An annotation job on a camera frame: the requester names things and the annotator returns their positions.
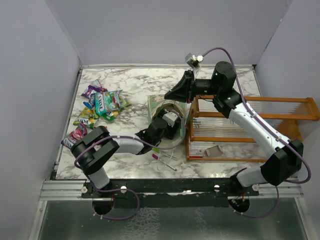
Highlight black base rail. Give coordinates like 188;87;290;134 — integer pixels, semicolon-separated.
81;178;259;213

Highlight green capped pen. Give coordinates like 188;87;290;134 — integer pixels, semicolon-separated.
152;147;179;161

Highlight blue candy packet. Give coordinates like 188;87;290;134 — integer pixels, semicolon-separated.
83;93;96;109

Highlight yellow Fox's candy packet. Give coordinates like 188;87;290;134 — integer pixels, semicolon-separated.
102;96;131;122

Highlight red snack packet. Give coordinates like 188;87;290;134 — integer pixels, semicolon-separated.
61;123;88;149

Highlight purple capped pen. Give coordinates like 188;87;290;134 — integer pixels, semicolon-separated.
152;153;178;172

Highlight wooden rack with clear rods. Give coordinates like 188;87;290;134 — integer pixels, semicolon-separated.
185;95;320;162

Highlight yellow green snack packet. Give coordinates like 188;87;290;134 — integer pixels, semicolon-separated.
73;107;100;130

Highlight purple snack packet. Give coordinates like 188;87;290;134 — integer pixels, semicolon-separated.
81;79;108;99

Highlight red white card box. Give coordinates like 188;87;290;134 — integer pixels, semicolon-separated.
189;149;203;158

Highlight mint green Fox's candy packet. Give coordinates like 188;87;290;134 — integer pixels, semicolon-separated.
95;90;123;116

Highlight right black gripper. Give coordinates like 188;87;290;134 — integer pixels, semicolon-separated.
164;70;221;105

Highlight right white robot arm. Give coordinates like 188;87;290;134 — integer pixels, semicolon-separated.
164;61;304;196

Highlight small open cardboard box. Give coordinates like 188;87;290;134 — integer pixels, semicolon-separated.
205;145;223;158

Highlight green printed paper bag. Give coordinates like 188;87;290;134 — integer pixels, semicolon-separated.
147;94;187;154

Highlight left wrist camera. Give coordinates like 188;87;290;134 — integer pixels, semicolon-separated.
162;111;180;127

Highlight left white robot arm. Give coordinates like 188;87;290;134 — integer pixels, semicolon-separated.
71;112;184;198

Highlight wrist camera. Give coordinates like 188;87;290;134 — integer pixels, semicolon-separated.
185;53;204;78
162;111;180;127

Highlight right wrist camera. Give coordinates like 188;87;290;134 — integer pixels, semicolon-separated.
185;53;204;78

